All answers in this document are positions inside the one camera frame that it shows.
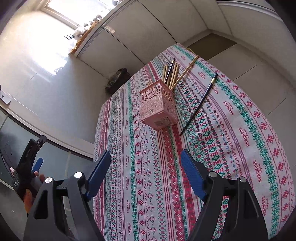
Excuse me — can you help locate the brown floor mat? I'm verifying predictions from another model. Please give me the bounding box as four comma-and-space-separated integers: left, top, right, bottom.
188, 33, 236, 60

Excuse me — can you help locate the person's left hand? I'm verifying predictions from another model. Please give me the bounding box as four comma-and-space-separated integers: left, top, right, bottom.
23, 171, 46, 214

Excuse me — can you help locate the pink lattice utensil basket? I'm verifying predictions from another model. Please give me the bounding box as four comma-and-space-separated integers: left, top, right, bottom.
139, 79, 178, 131

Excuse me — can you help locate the black chopstick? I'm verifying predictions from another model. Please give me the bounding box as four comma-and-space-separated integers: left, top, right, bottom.
165, 58, 176, 84
180, 73, 218, 136

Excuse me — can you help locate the dark trash bin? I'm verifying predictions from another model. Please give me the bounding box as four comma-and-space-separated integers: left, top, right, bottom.
105, 68, 131, 94

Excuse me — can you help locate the leaning wooden chopstick in basket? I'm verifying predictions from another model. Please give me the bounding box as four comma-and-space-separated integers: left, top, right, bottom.
165, 65, 171, 84

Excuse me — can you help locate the patterned striped tablecloth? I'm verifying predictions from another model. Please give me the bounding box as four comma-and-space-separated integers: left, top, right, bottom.
93, 43, 291, 241

